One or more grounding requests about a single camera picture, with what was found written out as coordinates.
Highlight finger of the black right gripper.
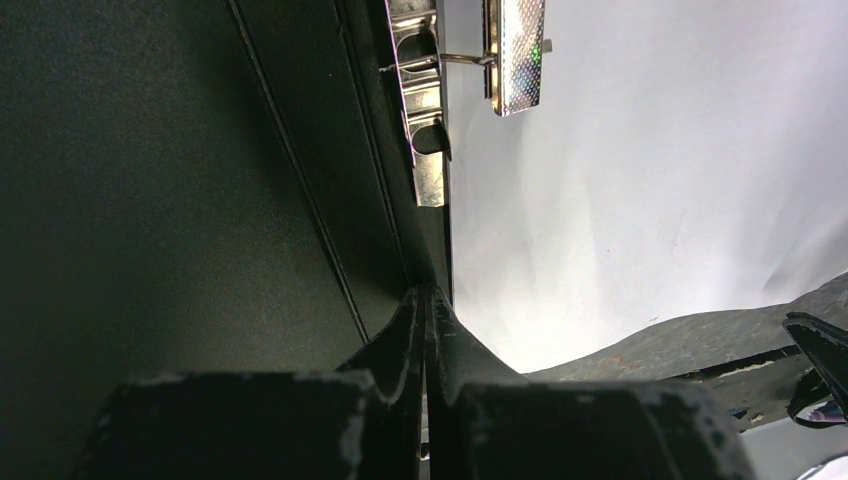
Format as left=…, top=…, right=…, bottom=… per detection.
left=782, top=312, right=847, bottom=418

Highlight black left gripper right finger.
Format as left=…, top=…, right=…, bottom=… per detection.
left=425, top=286, right=755, bottom=479

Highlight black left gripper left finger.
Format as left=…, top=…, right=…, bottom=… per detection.
left=72, top=287, right=423, bottom=479

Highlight white paper sheets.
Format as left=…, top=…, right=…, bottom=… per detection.
left=450, top=1, right=847, bottom=373

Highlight black folder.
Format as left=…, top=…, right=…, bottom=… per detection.
left=1, top=1, right=450, bottom=479

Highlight metal folder clip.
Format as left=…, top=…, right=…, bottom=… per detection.
left=383, top=1, right=553, bottom=208

